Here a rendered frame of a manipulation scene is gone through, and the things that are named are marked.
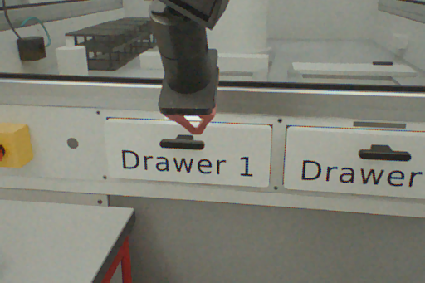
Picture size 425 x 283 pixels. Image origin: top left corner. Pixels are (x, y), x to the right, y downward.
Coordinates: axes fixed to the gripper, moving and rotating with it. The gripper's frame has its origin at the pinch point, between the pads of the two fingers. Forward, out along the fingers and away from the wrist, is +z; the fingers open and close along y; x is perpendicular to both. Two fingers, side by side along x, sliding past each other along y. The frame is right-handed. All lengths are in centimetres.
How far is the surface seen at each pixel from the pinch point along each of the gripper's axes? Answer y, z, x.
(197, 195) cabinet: -0.9, 22.0, 2.6
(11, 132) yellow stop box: 2.9, 8.0, 33.6
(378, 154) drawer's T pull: 0.4, 8.2, -26.7
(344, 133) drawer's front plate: 4.5, 8.6, -22.3
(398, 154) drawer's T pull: 0.4, 8.1, -29.5
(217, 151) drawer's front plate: 2.6, 12.1, -1.8
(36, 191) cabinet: -0.3, 23.6, 35.1
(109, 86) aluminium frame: 10.0, 4.0, 16.8
